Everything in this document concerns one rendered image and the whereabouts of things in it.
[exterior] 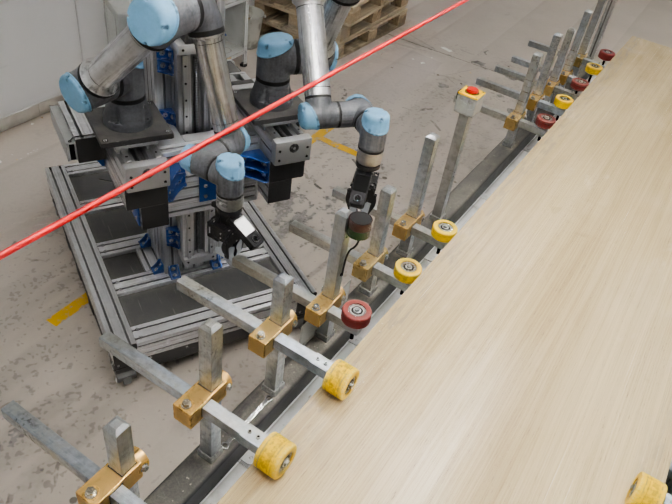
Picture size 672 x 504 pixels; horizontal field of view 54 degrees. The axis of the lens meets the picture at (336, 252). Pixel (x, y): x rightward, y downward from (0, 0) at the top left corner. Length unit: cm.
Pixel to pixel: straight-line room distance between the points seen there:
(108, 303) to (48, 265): 63
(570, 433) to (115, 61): 145
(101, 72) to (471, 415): 129
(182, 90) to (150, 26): 62
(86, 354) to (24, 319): 34
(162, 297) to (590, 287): 162
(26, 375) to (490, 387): 184
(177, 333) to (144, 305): 21
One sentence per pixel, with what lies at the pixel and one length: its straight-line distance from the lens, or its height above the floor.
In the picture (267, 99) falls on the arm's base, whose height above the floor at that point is 108.
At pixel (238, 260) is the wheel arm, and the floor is 86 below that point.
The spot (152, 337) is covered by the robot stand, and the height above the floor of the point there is 23.
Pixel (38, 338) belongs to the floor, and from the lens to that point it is 296.
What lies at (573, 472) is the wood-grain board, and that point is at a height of 90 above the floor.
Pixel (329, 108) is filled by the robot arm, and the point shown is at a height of 127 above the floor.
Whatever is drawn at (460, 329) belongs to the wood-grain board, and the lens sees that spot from 178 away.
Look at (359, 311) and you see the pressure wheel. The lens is 174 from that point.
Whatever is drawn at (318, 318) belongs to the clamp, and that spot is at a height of 86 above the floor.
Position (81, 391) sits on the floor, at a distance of 274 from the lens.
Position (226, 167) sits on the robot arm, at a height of 117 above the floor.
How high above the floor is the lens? 213
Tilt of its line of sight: 40 degrees down
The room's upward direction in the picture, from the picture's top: 9 degrees clockwise
